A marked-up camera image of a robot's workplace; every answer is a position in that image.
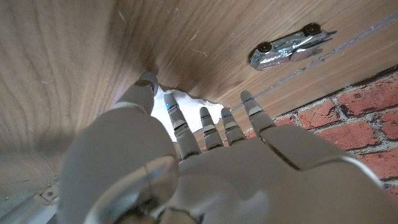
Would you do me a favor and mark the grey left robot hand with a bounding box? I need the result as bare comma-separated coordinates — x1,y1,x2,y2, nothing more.
57,72,388,224

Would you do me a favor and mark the white tissue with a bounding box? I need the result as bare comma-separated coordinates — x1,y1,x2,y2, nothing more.
151,86,224,142

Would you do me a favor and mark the red brick printed backdrop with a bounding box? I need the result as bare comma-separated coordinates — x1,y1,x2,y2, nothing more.
192,65,398,200

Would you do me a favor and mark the small silver toy car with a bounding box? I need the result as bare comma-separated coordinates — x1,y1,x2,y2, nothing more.
248,22,338,72

